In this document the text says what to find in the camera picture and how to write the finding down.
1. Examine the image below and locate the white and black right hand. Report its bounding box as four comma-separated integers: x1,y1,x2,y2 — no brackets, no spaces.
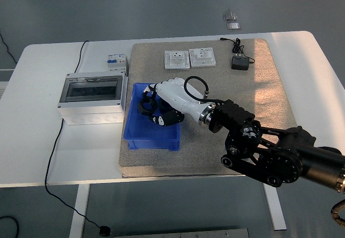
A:
138,77,214,127

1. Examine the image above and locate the black hexagonal nut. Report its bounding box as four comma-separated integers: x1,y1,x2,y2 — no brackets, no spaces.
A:
138,97,157,116

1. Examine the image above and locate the blue plastic box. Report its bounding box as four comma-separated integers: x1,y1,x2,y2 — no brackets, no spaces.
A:
122,83,181,152

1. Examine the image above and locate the white distribution box, clear lid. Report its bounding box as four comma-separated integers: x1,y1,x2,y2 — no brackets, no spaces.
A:
58,71,129,126

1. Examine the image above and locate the grey-brown mat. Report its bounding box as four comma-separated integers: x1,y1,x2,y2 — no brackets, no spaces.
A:
118,38,298,179

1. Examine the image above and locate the white and blue circuit breaker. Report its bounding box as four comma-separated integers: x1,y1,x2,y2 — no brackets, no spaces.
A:
105,53,129,73

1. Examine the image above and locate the closed metal floor socket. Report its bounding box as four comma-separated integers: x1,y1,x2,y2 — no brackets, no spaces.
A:
225,21,242,32

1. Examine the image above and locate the open metal floor socket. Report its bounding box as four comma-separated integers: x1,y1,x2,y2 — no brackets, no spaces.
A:
222,8,238,22

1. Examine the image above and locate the grey metal plate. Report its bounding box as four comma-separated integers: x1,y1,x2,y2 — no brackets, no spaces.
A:
113,228,250,238

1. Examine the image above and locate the white table leg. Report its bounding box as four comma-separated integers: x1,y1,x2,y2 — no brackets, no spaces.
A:
69,185,91,238
263,181,287,232

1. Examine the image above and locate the white wall socket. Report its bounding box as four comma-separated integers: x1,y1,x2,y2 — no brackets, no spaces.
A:
163,50,191,71
188,47,217,69

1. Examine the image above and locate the black power adapter with cord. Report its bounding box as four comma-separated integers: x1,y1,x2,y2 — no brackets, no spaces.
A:
217,36,256,71

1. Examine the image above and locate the long black cable with plug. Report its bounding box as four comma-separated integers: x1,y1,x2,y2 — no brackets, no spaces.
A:
44,40,112,237

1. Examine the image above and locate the thin black floor cable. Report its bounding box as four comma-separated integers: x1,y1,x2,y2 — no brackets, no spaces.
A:
0,32,18,64

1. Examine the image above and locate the looped black floor cable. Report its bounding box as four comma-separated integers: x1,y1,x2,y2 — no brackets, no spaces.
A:
0,215,20,238

